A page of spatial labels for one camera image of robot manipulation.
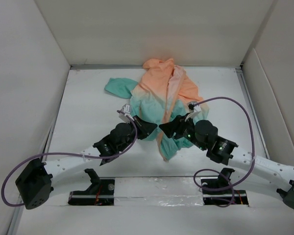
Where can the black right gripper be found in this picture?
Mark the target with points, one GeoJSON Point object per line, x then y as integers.
{"type": "Point", "coordinates": [176, 125]}

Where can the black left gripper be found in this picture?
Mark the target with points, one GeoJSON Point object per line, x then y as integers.
{"type": "Point", "coordinates": [144, 128]}

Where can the orange and teal gradient jacket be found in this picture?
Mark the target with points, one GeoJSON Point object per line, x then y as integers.
{"type": "Point", "coordinates": [164, 91]}

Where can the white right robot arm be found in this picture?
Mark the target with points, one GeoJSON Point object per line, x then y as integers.
{"type": "Point", "coordinates": [256, 173]}

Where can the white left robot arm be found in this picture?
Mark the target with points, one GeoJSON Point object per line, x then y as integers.
{"type": "Point", "coordinates": [41, 180]}

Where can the clear plastic taped strip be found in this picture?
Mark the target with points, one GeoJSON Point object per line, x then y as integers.
{"type": "Point", "coordinates": [157, 191]}

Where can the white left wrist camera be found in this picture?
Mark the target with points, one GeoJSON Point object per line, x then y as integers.
{"type": "Point", "coordinates": [124, 113]}

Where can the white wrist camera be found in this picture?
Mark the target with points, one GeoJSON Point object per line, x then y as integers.
{"type": "Point", "coordinates": [124, 113]}
{"type": "Point", "coordinates": [194, 110]}

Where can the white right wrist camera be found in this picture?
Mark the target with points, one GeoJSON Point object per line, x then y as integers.
{"type": "Point", "coordinates": [194, 110]}

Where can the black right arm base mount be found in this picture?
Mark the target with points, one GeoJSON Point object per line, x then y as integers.
{"type": "Point", "coordinates": [221, 198]}

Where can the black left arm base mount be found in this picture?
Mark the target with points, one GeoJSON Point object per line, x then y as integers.
{"type": "Point", "coordinates": [99, 193]}

